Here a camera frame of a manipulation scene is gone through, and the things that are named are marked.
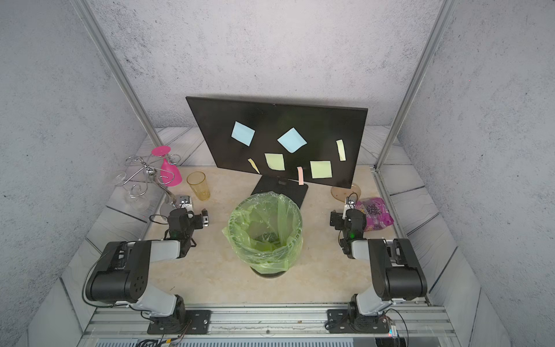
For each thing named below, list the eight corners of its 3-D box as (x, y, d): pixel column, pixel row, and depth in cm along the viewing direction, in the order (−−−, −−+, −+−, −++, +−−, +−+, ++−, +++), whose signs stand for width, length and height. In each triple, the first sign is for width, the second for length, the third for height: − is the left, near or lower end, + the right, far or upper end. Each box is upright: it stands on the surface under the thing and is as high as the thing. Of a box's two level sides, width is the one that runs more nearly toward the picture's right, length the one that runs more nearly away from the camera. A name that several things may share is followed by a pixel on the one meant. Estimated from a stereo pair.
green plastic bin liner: (234, 288, 82) (218, 261, 62) (243, 229, 98) (232, 192, 78) (300, 288, 82) (304, 260, 62) (297, 229, 98) (300, 192, 78)
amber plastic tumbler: (194, 202, 109) (184, 183, 98) (198, 190, 114) (188, 171, 103) (210, 202, 109) (202, 183, 98) (214, 190, 114) (206, 170, 103)
